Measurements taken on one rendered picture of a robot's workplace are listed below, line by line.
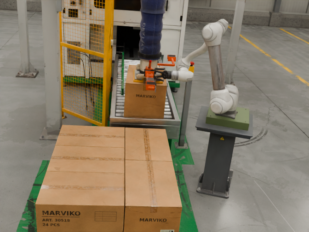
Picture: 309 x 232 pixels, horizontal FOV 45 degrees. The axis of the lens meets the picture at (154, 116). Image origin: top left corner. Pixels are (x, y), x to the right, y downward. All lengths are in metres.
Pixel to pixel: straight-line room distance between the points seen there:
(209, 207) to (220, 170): 0.36
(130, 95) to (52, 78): 1.07
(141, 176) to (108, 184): 0.27
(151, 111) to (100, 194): 1.28
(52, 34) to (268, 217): 2.83
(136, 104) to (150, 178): 1.02
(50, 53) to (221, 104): 2.02
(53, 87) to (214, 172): 2.01
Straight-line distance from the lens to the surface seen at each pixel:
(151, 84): 3.20
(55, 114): 4.53
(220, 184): 3.77
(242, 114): 3.59
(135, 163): 3.10
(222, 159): 3.62
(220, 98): 3.21
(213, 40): 3.14
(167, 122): 3.74
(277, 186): 4.18
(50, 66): 4.32
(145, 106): 3.72
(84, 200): 2.70
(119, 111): 4.01
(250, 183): 4.11
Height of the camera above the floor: 2.19
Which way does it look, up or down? 25 degrees down
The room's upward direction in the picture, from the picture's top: 5 degrees clockwise
